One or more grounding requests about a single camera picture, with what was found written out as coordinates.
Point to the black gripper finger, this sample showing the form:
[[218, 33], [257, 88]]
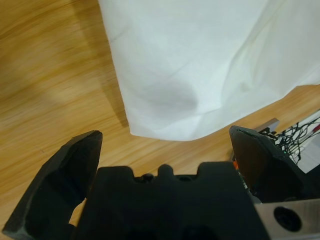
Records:
[[262, 170], [55, 185]]

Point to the white t-shirt with small print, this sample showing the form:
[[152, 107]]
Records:
[[200, 62]]

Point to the black clamp with silver connector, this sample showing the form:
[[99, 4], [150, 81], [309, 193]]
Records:
[[270, 135]]

